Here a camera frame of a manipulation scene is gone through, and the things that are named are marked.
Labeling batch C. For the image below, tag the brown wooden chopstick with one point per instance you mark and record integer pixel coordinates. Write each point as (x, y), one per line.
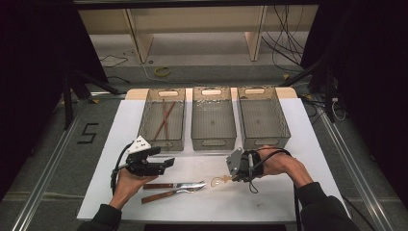
(160, 129)
(165, 128)

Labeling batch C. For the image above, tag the grey translucent plastic bin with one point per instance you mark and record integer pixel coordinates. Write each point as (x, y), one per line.
(162, 125)
(263, 123)
(213, 125)

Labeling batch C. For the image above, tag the black metal stand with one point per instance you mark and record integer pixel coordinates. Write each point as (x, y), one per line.
(68, 106)
(328, 96)

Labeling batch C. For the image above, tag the light wooden desk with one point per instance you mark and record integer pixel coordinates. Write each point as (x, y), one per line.
(141, 41)

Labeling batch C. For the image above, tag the black metal frame bar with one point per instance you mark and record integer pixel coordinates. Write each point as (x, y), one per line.
(192, 3)

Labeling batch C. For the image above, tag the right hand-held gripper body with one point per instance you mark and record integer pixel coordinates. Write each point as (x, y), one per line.
(234, 160)

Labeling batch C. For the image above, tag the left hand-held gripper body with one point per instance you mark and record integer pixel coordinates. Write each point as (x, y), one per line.
(138, 146)

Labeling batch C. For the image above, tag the aluminium floor rail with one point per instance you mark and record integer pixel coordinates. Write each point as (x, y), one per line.
(48, 173)
(356, 173)

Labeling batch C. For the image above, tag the white table cover sheet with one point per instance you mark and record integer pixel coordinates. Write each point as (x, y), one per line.
(198, 210)

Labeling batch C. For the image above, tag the black curtain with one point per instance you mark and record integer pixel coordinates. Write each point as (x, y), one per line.
(35, 80)
(372, 80)

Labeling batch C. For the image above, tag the person's right hand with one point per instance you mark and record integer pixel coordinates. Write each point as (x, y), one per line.
(282, 165)

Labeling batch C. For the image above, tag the person's left hand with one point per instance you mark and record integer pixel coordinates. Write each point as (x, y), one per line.
(126, 189)

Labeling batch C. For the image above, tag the yellow tape roll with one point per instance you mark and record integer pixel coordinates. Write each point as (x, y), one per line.
(156, 72)

